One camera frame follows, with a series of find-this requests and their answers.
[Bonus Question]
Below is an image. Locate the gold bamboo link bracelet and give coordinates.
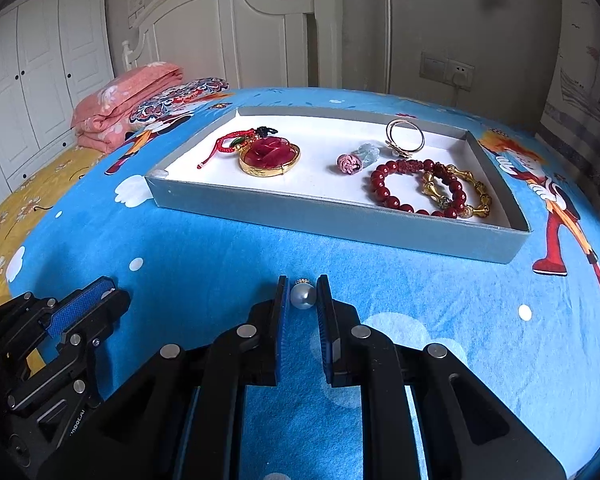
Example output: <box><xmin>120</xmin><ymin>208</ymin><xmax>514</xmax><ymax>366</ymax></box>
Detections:
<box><xmin>421</xmin><ymin>166</ymin><xmax>493</xmax><ymax>219</ymax></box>

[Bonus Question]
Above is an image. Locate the wall socket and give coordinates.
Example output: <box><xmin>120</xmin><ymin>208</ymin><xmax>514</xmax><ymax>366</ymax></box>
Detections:
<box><xmin>447</xmin><ymin>58</ymin><xmax>476</xmax><ymax>88</ymax></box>

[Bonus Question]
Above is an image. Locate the grey cardboard tray box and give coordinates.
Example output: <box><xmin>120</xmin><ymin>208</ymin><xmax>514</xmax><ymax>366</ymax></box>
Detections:
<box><xmin>144</xmin><ymin>106</ymin><xmax>533</xmax><ymax>266</ymax></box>

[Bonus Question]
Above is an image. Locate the ship print curtain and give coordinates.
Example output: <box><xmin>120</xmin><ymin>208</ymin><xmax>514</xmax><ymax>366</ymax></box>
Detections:
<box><xmin>540</xmin><ymin>0</ymin><xmax>600</xmax><ymax>241</ymax></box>

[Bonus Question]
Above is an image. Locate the pink folded quilt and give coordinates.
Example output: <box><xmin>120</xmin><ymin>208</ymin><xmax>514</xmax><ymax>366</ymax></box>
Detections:
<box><xmin>71</xmin><ymin>61</ymin><xmax>185</xmax><ymax>153</ymax></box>

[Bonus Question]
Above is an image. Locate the thin gold bangle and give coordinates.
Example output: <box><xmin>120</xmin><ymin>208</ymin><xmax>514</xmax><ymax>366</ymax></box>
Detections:
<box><xmin>238</xmin><ymin>141</ymin><xmax>302</xmax><ymax>178</ymax></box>

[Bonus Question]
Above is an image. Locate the wall switch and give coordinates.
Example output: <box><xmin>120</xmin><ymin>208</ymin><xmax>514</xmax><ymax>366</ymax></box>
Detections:
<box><xmin>420</xmin><ymin>51</ymin><xmax>450</xmax><ymax>82</ymax></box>

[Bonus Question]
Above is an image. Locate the dark red bead bracelet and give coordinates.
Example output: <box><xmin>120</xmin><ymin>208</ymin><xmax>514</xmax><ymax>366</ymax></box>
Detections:
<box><xmin>369</xmin><ymin>158</ymin><xmax>468</xmax><ymax>219</ymax></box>

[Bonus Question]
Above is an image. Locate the blue cartoon printed blanket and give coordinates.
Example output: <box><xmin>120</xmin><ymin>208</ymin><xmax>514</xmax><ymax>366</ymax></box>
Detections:
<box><xmin>0</xmin><ymin>87</ymin><xmax>600</xmax><ymax>480</ymax></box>

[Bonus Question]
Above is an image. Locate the pale stone pendant pink knot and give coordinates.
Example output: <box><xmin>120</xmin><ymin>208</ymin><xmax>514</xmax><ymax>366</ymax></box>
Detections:
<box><xmin>336</xmin><ymin>142</ymin><xmax>378</xmax><ymax>177</ymax></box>

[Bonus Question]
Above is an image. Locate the red rose brooch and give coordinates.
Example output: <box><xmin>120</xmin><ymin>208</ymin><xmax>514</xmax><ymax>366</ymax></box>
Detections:
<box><xmin>247</xmin><ymin>137</ymin><xmax>293</xmax><ymax>168</ymax></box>

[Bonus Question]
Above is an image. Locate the patterned pillow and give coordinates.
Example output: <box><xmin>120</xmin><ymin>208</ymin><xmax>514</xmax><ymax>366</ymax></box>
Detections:
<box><xmin>127</xmin><ymin>76</ymin><xmax>229</xmax><ymax>128</ymax></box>

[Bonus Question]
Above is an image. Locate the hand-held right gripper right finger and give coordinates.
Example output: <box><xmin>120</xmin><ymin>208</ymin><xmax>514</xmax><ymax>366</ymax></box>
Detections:
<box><xmin>316</xmin><ymin>274</ymin><xmax>568</xmax><ymax>480</ymax></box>

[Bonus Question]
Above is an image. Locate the yellow floral bedsheet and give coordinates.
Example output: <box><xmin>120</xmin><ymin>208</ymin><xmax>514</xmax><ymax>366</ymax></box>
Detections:
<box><xmin>0</xmin><ymin>142</ymin><xmax>108</xmax><ymax>311</ymax></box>

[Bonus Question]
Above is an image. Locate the white wardrobe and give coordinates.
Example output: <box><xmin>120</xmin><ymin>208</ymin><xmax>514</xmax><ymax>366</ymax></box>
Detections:
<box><xmin>0</xmin><ymin>0</ymin><xmax>116</xmax><ymax>196</ymax></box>

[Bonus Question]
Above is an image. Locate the metal pipe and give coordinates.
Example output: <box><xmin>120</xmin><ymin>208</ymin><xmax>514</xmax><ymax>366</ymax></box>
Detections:
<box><xmin>384</xmin><ymin>0</ymin><xmax>394</xmax><ymax>93</ymax></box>

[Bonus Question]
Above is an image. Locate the white plug with cable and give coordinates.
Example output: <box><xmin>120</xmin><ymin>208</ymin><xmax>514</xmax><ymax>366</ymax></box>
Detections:
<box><xmin>452</xmin><ymin>67</ymin><xmax>473</xmax><ymax>106</ymax></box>

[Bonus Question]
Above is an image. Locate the gold double ring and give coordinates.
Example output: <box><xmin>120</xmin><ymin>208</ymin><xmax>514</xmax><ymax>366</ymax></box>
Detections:
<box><xmin>384</xmin><ymin>118</ymin><xmax>427</xmax><ymax>157</ymax></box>

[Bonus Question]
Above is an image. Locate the white pearl with gold cap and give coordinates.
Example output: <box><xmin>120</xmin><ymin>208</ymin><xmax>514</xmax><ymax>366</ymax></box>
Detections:
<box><xmin>290</xmin><ymin>276</ymin><xmax>317</xmax><ymax>309</ymax></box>

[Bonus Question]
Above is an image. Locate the white wooden headboard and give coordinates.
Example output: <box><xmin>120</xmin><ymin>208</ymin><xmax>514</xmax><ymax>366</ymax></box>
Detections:
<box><xmin>121</xmin><ymin>0</ymin><xmax>343</xmax><ymax>90</ymax></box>

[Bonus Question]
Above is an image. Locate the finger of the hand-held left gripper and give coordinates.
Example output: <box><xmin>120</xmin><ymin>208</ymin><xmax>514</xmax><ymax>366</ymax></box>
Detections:
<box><xmin>7</xmin><ymin>287</ymin><xmax>132</xmax><ymax>418</ymax></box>
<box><xmin>0</xmin><ymin>276</ymin><xmax>118</xmax><ymax>361</ymax></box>

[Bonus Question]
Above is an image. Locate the red braided cord bracelet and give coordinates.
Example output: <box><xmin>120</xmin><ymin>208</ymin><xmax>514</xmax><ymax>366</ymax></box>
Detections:
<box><xmin>196</xmin><ymin>127</ymin><xmax>261</xmax><ymax>170</ymax></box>

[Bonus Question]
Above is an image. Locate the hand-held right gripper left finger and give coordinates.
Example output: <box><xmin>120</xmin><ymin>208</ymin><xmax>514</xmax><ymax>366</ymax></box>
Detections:
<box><xmin>35</xmin><ymin>275</ymin><xmax>288</xmax><ymax>480</ymax></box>

